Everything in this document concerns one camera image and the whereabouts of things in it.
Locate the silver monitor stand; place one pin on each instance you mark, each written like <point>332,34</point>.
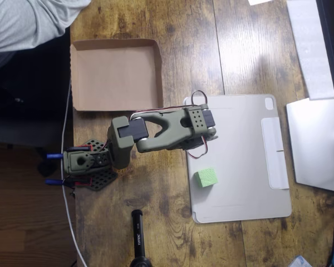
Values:
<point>311,144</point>

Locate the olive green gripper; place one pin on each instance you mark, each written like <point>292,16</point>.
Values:
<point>195,144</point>

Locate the black tripod pole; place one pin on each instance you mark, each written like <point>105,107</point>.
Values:
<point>139,236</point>

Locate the white paper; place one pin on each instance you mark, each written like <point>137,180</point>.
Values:
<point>257,2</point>

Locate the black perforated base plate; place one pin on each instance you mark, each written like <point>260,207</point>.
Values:
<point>103,180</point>

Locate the white blue packet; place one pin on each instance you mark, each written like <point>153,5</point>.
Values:
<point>300,262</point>

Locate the tablet in beige case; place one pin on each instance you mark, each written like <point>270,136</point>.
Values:
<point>239,167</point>

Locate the brown cardboard tray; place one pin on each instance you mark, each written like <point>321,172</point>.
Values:
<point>114,75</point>

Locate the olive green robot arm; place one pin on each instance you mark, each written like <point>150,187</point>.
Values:
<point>196,119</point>

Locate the grey foam sheet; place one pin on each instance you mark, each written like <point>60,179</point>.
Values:
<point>306,50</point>

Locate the green foam cube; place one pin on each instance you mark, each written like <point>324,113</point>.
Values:
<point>207,176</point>

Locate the person in grey shirt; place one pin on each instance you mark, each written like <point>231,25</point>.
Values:
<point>16,22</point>

